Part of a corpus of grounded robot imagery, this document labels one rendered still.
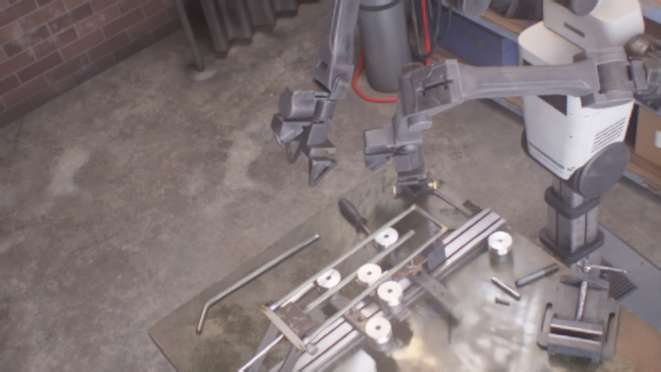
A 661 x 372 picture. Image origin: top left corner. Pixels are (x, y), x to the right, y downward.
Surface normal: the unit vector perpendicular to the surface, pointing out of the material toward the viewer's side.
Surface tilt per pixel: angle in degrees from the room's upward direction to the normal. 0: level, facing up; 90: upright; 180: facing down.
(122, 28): 90
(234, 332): 0
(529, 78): 49
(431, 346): 0
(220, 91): 0
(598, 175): 90
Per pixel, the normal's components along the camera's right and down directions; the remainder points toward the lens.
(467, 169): -0.18, -0.71
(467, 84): 0.41, -0.16
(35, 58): 0.60, 0.48
